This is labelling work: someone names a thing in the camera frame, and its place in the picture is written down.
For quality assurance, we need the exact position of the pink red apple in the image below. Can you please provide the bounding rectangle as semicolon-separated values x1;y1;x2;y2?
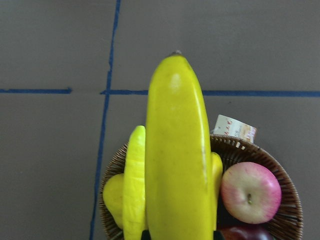
220;162;282;224

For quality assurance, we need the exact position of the yellow banana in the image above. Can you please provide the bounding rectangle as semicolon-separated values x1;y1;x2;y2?
211;152;223;231
122;125;148;240
145;51;214;240

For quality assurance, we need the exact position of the yellow pear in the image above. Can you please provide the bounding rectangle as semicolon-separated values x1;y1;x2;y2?
102;173;124;229

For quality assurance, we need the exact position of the paper price tag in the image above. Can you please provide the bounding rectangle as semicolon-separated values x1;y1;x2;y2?
210;114;257;143

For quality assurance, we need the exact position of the dark red apple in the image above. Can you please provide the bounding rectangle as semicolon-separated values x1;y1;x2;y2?
219;224;275;240

